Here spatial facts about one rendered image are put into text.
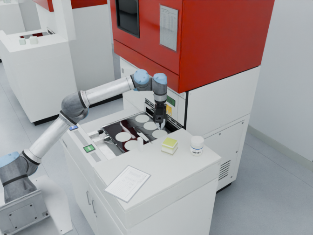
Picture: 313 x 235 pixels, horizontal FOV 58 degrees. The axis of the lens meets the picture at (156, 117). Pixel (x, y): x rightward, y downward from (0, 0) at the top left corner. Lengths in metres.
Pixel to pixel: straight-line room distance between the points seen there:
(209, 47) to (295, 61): 1.41
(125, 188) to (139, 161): 0.21
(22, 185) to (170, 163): 0.74
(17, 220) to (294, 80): 2.53
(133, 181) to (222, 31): 0.97
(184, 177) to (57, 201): 0.68
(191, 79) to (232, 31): 0.37
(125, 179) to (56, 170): 1.66
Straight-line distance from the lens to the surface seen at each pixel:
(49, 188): 1.73
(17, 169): 1.54
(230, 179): 2.71
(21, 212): 1.51
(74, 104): 1.47
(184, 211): 1.70
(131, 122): 1.98
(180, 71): 1.59
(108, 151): 1.78
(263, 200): 2.80
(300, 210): 2.86
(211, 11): 1.62
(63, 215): 1.58
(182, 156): 1.60
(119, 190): 1.43
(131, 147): 1.76
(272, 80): 3.14
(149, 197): 1.39
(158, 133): 1.87
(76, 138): 1.80
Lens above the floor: 2.02
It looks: 34 degrees down
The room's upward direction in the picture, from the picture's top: straight up
